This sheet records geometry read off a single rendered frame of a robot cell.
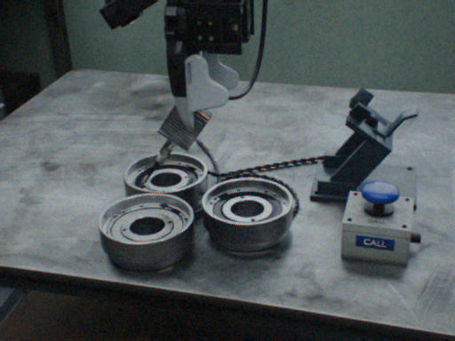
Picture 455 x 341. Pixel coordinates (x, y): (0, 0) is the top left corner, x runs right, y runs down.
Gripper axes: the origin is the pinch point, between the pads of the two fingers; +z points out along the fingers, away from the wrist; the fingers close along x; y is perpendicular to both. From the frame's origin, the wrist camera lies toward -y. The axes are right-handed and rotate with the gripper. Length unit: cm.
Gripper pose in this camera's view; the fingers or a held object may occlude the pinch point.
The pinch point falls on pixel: (188, 114)
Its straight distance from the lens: 80.3
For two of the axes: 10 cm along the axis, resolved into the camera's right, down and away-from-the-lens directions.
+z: 0.3, 8.8, 4.7
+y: 9.7, 0.7, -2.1
